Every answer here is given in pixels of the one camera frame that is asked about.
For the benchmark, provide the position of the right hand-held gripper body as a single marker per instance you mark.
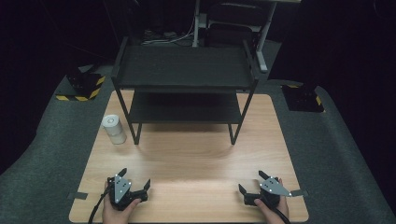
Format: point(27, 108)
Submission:
point(271, 187)

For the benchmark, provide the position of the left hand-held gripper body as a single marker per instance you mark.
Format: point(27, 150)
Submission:
point(122, 189)

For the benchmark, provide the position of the person's right hand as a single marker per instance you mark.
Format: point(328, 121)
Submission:
point(275, 213)

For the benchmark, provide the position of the person's left hand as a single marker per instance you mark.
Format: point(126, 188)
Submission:
point(113, 214)

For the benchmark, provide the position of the grey tape strip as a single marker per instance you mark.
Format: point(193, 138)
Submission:
point(299, 193)
point(77, 195)

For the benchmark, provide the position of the white cylindrical container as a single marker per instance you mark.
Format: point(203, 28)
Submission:
point(114, 129)

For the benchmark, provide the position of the grey felt mat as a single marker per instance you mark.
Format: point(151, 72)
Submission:
point(330, 161)

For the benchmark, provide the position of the black yellow-striped stand base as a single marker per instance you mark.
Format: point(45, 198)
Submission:
point(303, 99)
point(84, 85)

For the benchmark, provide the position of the black two-tier shelf rack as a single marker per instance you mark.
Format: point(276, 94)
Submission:
point(183, 67)

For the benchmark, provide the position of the black chair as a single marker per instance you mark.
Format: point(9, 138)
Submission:
point(232, 23)

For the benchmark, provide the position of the white metal desk frame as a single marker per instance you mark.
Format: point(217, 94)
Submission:
point(261, 56)

